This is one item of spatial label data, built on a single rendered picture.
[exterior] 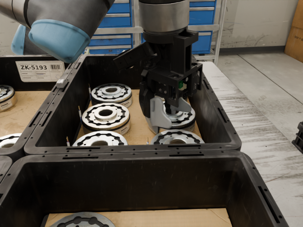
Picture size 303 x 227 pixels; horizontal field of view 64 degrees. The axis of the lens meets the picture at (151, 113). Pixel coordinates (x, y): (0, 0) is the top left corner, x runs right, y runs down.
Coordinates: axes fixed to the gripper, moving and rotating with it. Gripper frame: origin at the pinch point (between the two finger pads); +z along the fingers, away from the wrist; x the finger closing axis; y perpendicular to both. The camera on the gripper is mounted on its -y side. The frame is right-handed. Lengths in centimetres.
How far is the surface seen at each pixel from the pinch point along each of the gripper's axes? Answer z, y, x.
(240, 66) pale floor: 114, -89, 249
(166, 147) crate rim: -8.9, 11.8, -11.9
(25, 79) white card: -2.1, -39.7, -11.0
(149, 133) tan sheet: 2.2, -1.2, -2.8
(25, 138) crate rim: -10.0, -4.3, -23.8
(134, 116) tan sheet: 2.5, -8.2, -0.4
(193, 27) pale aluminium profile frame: 44, -107, 168
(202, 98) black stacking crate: -3.8, 5.1, 7.3
